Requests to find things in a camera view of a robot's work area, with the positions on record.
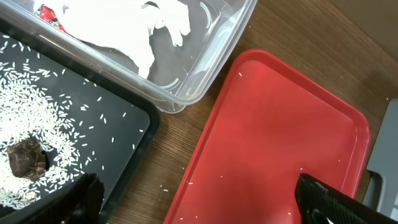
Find brown food lump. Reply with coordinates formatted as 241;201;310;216
7;139;47;181

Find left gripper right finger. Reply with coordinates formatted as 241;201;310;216
295;173;397;224

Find grey dishwasher rack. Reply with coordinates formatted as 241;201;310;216
363;98;397;221

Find red serving tray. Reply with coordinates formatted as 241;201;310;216
165;49;371;223

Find red snack wrapper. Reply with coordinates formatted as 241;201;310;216
34;4;67;33

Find black plastic tray bin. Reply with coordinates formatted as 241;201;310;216
1;20;160;223

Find white rice grains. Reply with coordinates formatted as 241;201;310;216
1;34;150;210

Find white paper napkin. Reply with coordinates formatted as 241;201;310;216
45;0;191;78

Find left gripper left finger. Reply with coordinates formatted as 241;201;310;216
19;173;104;224

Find clear plastic waste bin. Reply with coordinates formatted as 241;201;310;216
1;0;256;113

